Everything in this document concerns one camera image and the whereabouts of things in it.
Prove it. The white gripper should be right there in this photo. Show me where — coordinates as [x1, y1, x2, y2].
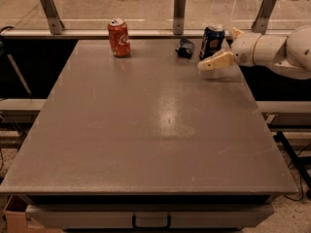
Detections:
[197, 27, 261, 71]

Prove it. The blue pepsi can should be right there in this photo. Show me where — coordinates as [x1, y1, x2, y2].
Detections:
[199, 23, 225, 60]

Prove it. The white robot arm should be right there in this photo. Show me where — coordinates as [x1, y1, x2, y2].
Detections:
[197, 26, 311, 80]

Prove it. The dark blue rxbar wrapper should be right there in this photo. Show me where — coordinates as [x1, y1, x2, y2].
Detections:
[176, 38, 194, 58]

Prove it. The orange soda can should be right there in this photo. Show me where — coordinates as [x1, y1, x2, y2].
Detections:
[108, 18, 130, 57]

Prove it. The black stand leg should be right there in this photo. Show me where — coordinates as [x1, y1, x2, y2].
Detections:
[274, 131, 311, 200]

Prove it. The cardboard box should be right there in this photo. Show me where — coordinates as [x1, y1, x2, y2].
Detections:
[4, 196, 63, 233]

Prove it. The right metal rail bracket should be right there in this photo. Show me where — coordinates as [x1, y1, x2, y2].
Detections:
[251, 0, 277, 34]

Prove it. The metal rail bracket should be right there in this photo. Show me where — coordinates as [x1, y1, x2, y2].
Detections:
[40, 0, 64, 35]
[173, 0, 186, 35]
[251, 0, 277, 34]

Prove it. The middle metal rail bracket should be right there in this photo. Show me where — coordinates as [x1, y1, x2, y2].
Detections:
[173, 0, 186, 35]

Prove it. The left metal rail bracket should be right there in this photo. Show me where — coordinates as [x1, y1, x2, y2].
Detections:
[40, 0, 64, 35]

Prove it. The grey drawer with black handle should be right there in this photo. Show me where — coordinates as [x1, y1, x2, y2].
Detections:
[26, 204, 274, 231]

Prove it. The horizontal metal rail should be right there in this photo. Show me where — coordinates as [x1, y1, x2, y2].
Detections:
[1, 28, 294, 40]

